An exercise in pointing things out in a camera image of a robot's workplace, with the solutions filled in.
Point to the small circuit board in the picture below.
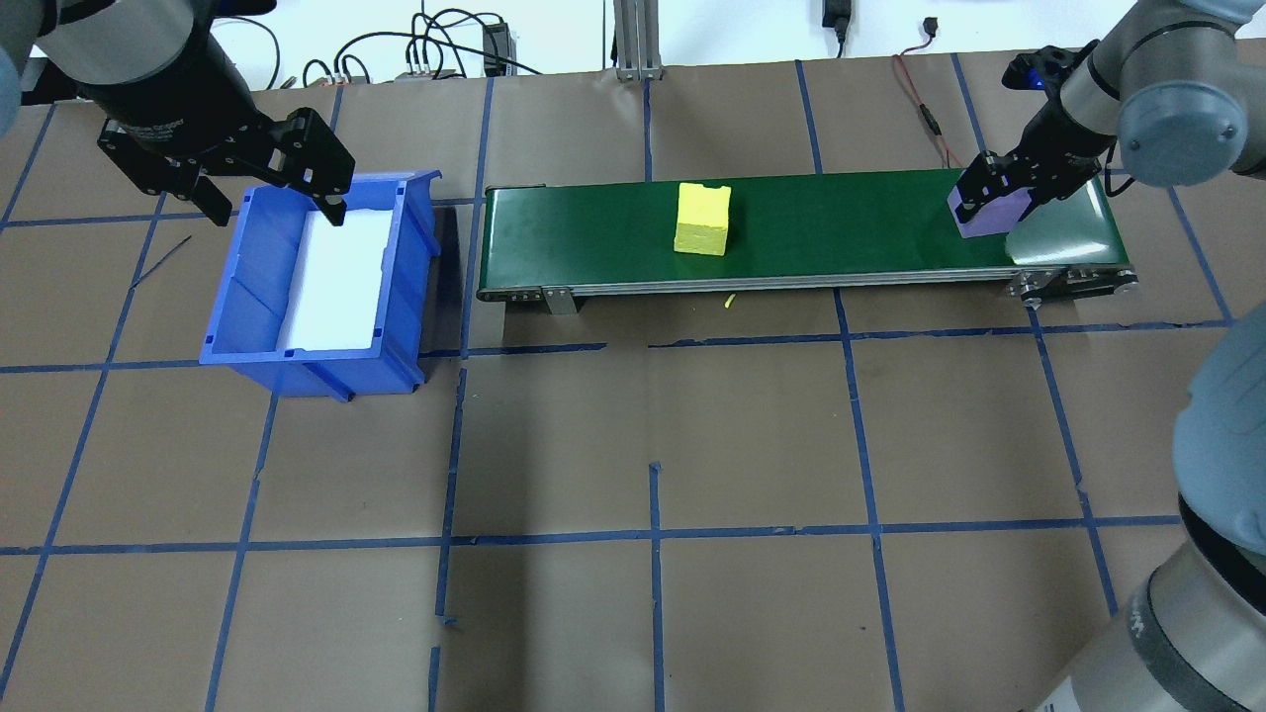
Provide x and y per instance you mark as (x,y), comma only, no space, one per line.
(346,69)
(417,69)

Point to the purple foam block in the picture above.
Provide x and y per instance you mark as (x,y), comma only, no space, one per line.
(994,225)

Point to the blue plastic storage bin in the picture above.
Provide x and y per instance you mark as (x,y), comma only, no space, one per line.
(247,287)

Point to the small black adapter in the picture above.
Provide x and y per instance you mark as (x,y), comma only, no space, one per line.
(837,15)

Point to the black power adapter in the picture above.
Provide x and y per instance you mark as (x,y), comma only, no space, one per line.
(497,47)

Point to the white foam pad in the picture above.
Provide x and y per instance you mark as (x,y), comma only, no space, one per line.
(336,287)

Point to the green conveyor belt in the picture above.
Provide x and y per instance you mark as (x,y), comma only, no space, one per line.
(841,227)

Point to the yellow foam block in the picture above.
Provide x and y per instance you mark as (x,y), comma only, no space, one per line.
(702,222)

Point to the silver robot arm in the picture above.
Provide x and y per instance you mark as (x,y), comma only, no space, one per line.
(129,49)
(1177,129)

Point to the aluminium profile post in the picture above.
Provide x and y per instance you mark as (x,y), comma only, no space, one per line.
(638,40)

